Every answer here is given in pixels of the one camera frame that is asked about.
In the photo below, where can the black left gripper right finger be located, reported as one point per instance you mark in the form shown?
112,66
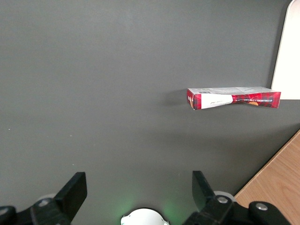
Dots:
206,206

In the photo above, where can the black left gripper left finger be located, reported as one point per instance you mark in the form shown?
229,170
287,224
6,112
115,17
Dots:
70,194

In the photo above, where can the red cookie box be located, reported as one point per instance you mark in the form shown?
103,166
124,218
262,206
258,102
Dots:
257,100

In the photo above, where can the beige rectangular plastic tray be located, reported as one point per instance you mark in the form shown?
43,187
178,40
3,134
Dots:
290,58

